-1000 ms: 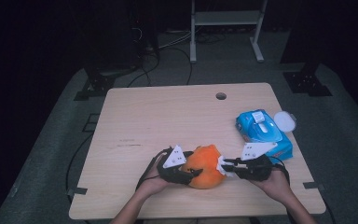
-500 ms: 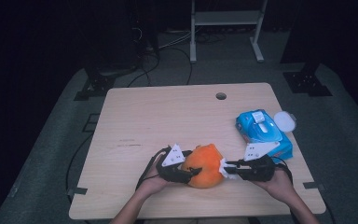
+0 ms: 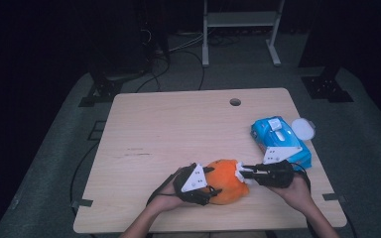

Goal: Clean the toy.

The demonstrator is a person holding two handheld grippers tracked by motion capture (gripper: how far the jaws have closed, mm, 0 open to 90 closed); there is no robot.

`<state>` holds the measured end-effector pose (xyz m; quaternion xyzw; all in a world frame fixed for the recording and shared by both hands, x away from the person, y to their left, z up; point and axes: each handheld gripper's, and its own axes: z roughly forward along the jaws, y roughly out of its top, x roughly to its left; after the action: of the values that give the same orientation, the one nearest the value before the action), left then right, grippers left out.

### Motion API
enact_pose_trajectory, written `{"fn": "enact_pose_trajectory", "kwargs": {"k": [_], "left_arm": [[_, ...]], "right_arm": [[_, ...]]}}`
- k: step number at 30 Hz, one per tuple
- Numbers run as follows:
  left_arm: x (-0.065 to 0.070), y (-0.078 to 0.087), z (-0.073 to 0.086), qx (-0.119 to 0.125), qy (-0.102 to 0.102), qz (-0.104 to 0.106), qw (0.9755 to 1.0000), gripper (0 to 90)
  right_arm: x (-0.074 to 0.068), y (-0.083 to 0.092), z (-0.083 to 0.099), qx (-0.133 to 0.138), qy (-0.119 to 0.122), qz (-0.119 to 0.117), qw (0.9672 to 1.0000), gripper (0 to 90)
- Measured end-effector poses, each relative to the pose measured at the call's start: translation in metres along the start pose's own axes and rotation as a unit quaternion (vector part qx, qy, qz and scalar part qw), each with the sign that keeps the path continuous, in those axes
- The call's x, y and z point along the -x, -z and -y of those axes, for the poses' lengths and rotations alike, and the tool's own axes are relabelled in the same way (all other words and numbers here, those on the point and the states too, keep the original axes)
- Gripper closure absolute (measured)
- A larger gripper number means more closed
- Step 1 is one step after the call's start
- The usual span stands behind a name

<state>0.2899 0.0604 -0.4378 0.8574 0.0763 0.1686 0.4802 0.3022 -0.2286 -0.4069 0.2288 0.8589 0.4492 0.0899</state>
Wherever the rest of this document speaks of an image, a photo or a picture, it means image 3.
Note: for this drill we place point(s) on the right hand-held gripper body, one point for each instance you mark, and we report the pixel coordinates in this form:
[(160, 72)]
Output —
[(278, 173)]

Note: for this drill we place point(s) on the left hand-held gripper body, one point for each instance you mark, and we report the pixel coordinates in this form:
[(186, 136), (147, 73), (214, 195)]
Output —
[(195, 180)]

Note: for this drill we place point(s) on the white wet wipe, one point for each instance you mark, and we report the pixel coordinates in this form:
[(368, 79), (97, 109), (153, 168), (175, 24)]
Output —
[(239, 173)]

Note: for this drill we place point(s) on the orange mango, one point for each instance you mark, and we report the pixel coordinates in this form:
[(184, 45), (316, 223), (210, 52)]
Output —
[(226, 185)]

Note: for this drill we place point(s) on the blue wet wipes pack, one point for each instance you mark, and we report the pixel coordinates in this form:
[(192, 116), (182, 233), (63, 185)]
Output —
[(261, 132)]

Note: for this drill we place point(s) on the person's right hand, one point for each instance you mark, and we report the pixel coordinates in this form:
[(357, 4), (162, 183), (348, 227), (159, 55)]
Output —
[(294, 195)]

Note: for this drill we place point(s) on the person's left hand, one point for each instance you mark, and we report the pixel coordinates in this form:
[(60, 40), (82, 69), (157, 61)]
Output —
[(167, 200)]

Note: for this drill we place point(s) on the grey floor tape strip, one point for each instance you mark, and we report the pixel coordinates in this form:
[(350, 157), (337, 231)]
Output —
[(334, 197), (82, 203)]

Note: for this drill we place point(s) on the black stand base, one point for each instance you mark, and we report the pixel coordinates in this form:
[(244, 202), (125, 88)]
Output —
[(104, 89), (327, 87)]

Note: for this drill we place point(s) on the white metal stand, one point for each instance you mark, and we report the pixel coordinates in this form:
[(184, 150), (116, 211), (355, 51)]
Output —
[(241, 19)]

